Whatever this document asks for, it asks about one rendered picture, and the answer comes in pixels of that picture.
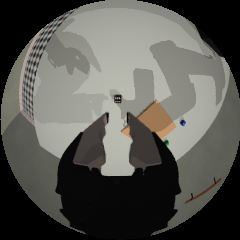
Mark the blue die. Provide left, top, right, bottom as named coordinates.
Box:
left=180, top=120, right=186, bottom=126

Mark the black die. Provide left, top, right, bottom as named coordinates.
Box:
left=114, top=95, right=121, bottom=103

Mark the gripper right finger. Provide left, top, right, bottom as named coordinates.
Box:
left=127, top=112, right=181, bottom=195

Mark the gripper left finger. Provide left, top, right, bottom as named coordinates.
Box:
left=55, top=112, right=109, bottom=195

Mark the orange flat mat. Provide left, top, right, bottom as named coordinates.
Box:
left=121, top=100, right=176, bottom=139

